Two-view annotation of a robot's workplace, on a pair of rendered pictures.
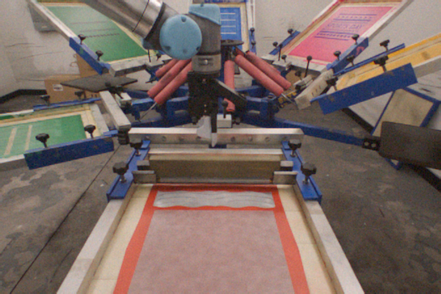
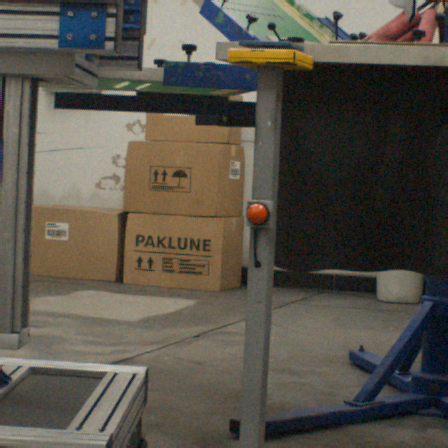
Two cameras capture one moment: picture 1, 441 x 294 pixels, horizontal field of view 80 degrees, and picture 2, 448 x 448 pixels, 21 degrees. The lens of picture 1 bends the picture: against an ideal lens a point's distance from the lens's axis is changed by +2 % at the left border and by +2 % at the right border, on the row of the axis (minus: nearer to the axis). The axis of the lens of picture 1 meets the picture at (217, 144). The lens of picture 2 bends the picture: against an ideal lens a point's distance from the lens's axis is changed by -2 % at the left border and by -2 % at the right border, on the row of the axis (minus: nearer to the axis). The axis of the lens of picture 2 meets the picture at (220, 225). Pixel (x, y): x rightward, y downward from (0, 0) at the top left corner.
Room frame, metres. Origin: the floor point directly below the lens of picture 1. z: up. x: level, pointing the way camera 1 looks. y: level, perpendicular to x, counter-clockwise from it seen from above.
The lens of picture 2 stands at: (-2.28, -0.51, 0.74)
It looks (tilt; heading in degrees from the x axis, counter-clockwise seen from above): 3 degrees down; 18
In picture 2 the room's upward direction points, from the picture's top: 3 degrees clockwise
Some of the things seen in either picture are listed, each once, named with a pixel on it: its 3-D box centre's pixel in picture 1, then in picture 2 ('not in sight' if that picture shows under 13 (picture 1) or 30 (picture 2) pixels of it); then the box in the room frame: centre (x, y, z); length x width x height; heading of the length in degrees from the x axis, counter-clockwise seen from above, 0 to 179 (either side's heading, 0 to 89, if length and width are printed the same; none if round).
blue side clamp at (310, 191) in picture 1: (297, 174); not in sight; (0.73, -0.27, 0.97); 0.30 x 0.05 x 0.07; 179
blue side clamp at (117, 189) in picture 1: (132, 173); not in sight; (0.73, 0.29, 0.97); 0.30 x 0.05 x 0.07; 179
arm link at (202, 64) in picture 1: (206, 63); not in sight; (0.69, 0.03, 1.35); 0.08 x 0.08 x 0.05
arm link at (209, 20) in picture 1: (203, 29); not in sight; (0.69, 0.03, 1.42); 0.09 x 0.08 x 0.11; 111
